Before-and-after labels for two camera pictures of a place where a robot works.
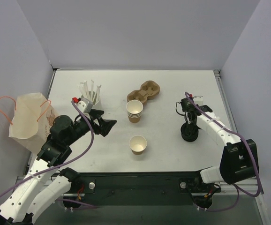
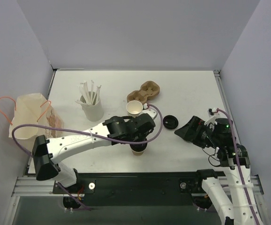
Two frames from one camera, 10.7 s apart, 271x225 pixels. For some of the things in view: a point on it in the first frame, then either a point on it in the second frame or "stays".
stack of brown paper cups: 134,108 stays
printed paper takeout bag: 32,121 stays
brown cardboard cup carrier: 148,90 stays
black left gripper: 98,122 to 139,139
